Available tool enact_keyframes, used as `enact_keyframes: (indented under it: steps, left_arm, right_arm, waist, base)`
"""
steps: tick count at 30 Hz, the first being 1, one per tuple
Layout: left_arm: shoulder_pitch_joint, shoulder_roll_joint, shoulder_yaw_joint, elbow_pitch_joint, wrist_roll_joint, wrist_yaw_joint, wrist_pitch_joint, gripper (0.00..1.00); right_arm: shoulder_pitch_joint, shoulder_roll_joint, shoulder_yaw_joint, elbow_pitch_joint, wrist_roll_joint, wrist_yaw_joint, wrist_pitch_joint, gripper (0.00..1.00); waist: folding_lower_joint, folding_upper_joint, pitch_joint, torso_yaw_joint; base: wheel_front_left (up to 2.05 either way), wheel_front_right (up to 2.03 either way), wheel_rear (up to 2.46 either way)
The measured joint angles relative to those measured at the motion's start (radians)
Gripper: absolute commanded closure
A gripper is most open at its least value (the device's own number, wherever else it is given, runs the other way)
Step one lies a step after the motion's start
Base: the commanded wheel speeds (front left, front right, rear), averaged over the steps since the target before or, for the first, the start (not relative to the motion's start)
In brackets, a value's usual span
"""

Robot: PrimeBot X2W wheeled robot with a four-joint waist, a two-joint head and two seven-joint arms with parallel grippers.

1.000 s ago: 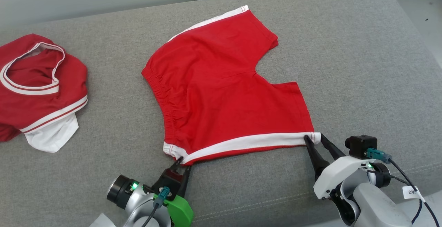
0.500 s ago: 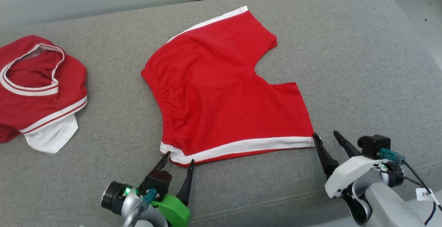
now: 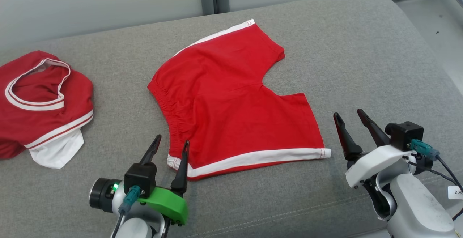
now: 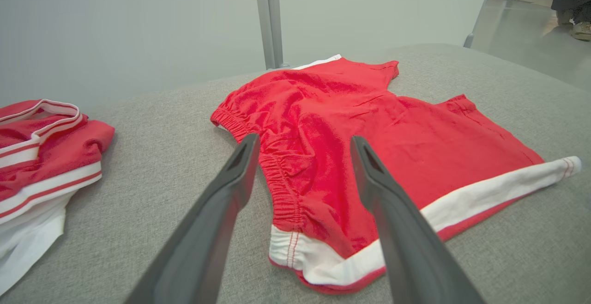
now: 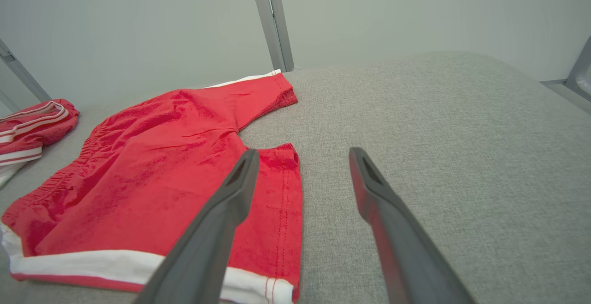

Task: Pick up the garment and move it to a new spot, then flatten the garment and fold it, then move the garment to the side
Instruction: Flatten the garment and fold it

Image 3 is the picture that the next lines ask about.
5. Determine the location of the red shorts white trim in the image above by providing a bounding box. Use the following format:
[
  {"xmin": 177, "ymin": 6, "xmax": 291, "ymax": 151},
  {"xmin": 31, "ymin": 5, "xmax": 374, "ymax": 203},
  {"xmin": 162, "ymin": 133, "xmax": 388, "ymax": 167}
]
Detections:
[{"xmin": 148, "ymin": 19, "xmax": 331, "ymax": 180}]

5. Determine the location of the grey fabric sofa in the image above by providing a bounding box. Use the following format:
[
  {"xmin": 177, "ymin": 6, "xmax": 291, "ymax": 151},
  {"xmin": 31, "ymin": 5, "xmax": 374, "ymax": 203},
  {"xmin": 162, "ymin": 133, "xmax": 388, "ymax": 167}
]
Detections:
[{"xmin": 0, "ymin": 0, "xmax": 463, "ymax": 238}]

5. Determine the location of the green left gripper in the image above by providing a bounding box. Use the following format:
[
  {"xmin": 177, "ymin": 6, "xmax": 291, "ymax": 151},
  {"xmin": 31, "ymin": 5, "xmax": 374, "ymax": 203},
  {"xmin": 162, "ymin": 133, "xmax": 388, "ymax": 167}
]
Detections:
[{"xmin": 137, "ymin": 135, "xmax": 190, "ymax": 226}]

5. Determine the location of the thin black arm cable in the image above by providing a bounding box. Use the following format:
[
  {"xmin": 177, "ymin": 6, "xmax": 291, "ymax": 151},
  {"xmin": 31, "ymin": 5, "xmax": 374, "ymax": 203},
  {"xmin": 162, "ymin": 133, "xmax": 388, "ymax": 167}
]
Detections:
[{"xmin": 407, "ymin": 160, "xmax": 463, "ymax": 220}]

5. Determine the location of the red Bulls 23 jersey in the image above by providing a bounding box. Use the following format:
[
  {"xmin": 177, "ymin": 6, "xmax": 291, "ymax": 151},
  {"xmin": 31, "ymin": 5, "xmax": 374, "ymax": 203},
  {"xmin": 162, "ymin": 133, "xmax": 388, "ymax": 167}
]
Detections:
[{"xmin": 0, "ymin": 51, "xmax": 94, "ymax": 170}]

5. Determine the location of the right camera cable teal plug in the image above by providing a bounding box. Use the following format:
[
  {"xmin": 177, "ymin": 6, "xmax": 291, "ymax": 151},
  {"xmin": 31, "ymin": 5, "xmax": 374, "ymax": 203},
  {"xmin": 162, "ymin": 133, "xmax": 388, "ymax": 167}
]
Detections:
[{"xmin": 411, "ymin": 139, "xmax": 463, "ymax": 193}]

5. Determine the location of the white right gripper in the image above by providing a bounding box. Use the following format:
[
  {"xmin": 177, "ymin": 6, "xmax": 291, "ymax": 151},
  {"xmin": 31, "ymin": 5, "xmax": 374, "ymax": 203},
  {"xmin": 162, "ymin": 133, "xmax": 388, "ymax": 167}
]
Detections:
[{"xmin": 333, "ymin": 109, "xmax": 416, "ymax": 188}]

